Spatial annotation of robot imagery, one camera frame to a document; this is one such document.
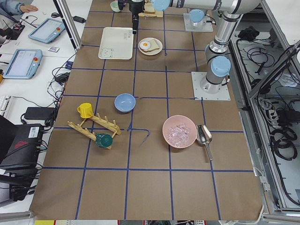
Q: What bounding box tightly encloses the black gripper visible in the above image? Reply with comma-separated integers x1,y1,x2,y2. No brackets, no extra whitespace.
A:
129,0,143,34
117,0,127,10

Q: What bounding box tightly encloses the bread slice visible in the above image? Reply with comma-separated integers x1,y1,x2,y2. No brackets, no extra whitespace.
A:
147,39,160,52
144,5,155,14

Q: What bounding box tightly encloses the round cream plate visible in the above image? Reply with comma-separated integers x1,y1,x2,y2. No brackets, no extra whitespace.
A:
138,37,163,56

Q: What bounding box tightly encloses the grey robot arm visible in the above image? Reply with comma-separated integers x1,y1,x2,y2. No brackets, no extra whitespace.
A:
151,0,260,94
117,0,205,27

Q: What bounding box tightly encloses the green bowl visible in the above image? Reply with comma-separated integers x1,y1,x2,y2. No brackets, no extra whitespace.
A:
110,1,121,13

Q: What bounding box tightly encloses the wooden cutting board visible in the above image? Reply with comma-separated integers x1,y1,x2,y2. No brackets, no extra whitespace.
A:
139,1,163,18

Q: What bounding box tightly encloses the fried egg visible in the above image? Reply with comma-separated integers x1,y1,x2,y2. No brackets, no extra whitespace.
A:
139,41,151,51

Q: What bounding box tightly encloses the cream bear tray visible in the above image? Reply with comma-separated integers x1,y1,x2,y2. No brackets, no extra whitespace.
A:
98,27,134,60

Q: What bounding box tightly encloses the black power adapter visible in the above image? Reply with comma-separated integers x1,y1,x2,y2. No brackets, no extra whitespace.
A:
73,16,86,23

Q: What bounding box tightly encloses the far teach pendant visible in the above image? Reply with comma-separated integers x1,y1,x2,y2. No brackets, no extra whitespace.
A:
28,18,65,44

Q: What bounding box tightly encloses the teach pendant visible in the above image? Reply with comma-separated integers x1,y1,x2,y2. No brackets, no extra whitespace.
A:
3,49,43,79
28,18,65,44

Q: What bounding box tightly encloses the blue bowl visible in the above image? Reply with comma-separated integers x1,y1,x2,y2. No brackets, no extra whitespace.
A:
114,93,136,113

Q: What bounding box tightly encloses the yellow mug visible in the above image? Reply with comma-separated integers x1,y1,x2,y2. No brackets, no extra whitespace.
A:
77,103,93,119

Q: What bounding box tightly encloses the wooden mug rack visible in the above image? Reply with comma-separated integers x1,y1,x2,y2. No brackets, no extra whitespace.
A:
67,113,122,150

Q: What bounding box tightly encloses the near teach pendant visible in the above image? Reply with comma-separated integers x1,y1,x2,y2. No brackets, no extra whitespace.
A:
3,49,43,79

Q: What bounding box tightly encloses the pink bowl with ice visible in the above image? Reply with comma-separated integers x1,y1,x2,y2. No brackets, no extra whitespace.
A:
162,115,197,149

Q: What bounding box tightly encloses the dark green mug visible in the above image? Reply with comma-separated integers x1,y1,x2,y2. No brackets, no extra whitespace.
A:
95,133,113,148

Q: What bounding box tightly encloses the black laptop charger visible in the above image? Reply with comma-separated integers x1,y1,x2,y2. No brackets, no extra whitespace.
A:
24,107,54,121

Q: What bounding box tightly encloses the metal scoop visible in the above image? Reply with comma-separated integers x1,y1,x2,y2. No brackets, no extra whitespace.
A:
196,125,213,161

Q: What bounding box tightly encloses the black controller box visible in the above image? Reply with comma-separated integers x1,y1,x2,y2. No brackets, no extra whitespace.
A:
0,116,45,171

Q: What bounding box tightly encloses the aluminium frame post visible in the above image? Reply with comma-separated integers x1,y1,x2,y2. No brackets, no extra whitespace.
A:
53,0,82,50

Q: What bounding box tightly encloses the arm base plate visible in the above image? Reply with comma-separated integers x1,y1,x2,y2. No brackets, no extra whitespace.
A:
191,72,231,101
183,13,213,33

